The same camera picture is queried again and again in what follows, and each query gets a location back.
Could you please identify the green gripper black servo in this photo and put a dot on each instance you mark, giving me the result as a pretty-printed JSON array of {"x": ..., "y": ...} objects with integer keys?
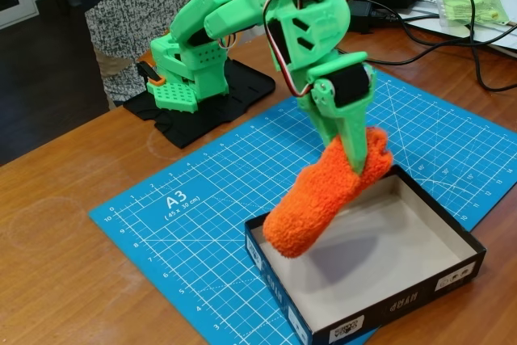
[{"x": 350, "y": 87}]

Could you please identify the orange fuzzy sock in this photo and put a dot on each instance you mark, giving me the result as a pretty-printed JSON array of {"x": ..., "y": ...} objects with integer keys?
[{"x": 307, "y": 207}]

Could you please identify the green 3D-printed robot arm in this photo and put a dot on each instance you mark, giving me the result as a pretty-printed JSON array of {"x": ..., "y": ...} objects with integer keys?
[{"x": 226, "y": 18}]

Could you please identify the large black power adapter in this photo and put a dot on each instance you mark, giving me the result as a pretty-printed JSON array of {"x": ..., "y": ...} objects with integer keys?
[{"x": 359, "y": 13}]

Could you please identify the black cardboard box white inside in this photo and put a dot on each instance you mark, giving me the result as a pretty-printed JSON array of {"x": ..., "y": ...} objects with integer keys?
[{"x": 383, "y": 248}]

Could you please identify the blue A3 cutting mat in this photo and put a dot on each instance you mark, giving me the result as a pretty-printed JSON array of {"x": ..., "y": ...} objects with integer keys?
[{"x": 202, "y": 207}]

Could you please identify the clear bag with green parts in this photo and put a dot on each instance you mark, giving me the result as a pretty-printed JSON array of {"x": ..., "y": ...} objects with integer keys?
[{"x": 472, "y": 5}]

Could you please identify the white paper sheets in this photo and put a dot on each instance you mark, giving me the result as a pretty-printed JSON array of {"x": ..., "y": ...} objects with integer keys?
[{"x": 501, "y": 38}]

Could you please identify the orange and black table clamp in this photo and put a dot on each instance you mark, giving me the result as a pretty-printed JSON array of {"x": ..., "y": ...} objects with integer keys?
[{"x": 155, "y": 81}]

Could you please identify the person in speckled grey top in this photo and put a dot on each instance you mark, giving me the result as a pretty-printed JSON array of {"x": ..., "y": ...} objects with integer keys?
[{"x": 117, "y": 22}]

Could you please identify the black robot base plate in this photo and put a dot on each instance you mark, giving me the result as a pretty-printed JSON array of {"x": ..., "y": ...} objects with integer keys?
[{"x": 182, "y": 129}]

